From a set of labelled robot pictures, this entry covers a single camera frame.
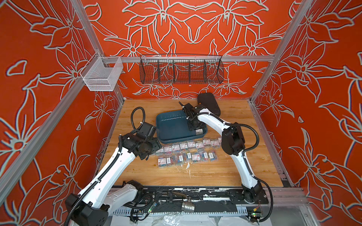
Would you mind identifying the blue plastic storage tray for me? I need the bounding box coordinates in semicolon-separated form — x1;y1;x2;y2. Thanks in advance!
156;110;208;144

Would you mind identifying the paper clip box tray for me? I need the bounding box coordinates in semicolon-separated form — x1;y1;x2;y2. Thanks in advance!
191;153;201;163

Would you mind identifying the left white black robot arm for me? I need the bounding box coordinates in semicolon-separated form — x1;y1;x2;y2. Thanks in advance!
64;113;161;226

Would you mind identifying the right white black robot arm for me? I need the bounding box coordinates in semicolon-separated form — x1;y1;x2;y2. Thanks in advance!
180;103;263;203

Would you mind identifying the black tool case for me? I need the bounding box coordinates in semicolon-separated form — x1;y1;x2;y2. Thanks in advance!
197;92;221;116

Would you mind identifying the black wire wall basket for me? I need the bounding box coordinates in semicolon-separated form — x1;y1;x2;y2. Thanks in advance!
139;53;224;85

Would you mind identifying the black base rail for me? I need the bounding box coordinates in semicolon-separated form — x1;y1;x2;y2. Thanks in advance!
126;186;271;216

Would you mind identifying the white wire wall basket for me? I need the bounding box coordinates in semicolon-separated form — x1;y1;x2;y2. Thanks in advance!
80;51;123;91

